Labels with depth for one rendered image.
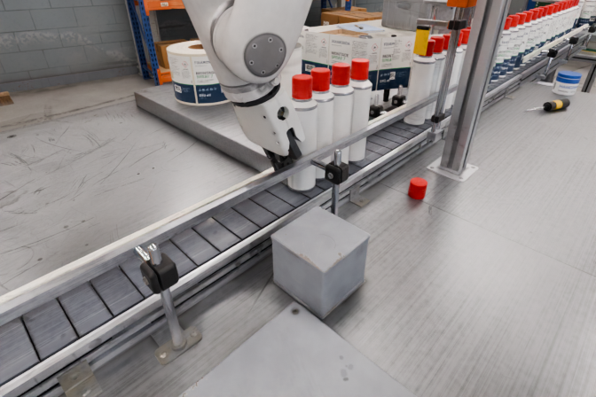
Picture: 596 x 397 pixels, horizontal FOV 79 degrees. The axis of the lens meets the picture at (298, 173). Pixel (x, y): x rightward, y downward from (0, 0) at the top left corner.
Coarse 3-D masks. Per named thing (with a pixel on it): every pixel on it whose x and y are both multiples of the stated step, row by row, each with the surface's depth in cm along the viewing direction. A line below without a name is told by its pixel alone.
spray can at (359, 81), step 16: (352, 64) 67; (368, 64) 67; (352, 80) 68; (368, 80) 69; (368, 96) 69; (352, 112) 70; (368, 112) 71; (352, 128) 72; (352, 144) 73; (352, 160) 75
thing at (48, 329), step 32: (384, 128) 91; (416, 128) 91; (288, 192) 66; (320, 192) 66; (224, 224) 58; (256, 224) 58; (192, 256) 52; (96, 288) 47; (128, 288) 47; (32, 320) 43; (64, 320) 43; (96, 320) 43; (0, 352) 39; (32, 352) 39; (0, 384) 36
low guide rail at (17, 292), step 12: (396, 108) 93; (372, 120) 87; (252, 180) 63; (228, 192) 60; (204, 204) 57; (180, 216) 54; (156, 228) 52; (120, 240) 49; (132, 240) 50; (96, 252) 47; (108, 252) 48; (72, 264) 46; (48, 276) 44; (24, 288) 42; (0, 300) 41
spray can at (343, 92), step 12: (336, 72) 64; (348, 72) 64; (336, 84) 65; (348, 84) 65; (336, 96) 65; (348, 96) 65; (336, 108) 66; (348, 108) 66; (336, 120) 67; (348, 120) 67; (336, 132) 68; (348, 132) 69; (348, 156) 72
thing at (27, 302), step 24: (432, 96) 87; (384, 120) 74; (336, 144) 64; (288, 168) 57; (240, 192) 51; (192, 216) 46; (144, 240) 42; (96, 264) 39; (48, 288) 36; (72, 288) 38; (0, 312) 34; (24, 312) 35
